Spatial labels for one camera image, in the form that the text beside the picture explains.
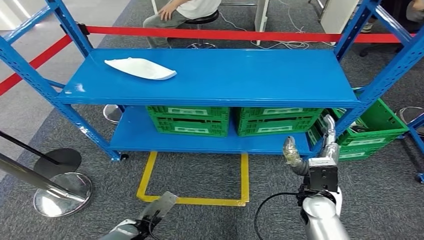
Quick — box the black stool with chrome base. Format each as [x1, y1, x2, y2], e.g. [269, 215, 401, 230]
[183, 9, 221, 50]

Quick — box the blue metal shelf rack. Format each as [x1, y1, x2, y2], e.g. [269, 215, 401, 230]
[0, 0, 424, 163]
[402, 112, 424, 184]

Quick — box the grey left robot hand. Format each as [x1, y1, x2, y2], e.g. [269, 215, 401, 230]
[138, 191, 179, 234]

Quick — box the chrome round base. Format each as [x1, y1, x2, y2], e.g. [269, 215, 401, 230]
[395, 106, 424, 137]

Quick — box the green plastic crate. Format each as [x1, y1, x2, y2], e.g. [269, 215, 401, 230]
[326, 87, 410, 147]
[235, 106, 325, 126]
[307, 124, 389, 162]

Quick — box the grey metal frame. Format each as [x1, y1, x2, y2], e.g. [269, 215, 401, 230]
[308, 0, 327, 19]

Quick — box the black stanchion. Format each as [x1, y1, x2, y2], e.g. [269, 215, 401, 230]
[0, 130, 83, 180]

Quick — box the black barrier post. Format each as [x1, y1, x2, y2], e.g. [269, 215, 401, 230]
[76, 22, 126, 125]

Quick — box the white curved plastic part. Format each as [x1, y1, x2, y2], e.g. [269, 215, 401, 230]
[104, 57, 178, 81]

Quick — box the person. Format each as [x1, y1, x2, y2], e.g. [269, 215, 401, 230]
[359, 0, 424, 34]
[143, 0, 222, 49]

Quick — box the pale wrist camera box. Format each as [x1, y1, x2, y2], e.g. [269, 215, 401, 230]
[307, 157, 340, 194]

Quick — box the yellow floor tape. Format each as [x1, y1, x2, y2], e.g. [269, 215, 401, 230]
[136, 151, 250, 208]

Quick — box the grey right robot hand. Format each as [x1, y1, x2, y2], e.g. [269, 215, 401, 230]
[282, 114, 341, 176]

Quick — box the green crate with white label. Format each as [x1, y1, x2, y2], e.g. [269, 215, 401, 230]
[236, 122, 320, 138]
[145, 105, 231, 127]
[153, 123, 230, 138]

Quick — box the white power cable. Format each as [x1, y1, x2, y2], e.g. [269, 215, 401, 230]
[278, 0, 306, 34]
[218, 11, 336, 51]

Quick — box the black cable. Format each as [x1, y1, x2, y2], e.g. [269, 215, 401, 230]
[254, 192, 304, 240]

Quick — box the white board panel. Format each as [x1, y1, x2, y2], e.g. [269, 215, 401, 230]
[319, 0, 360, 36]

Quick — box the red barrier belt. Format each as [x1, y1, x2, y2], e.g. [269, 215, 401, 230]
[86, 25, 403, 44]
[0, 34, 73, 97]

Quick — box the chrome stanchion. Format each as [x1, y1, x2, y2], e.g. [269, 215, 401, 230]
[0, 152, 94, 219]

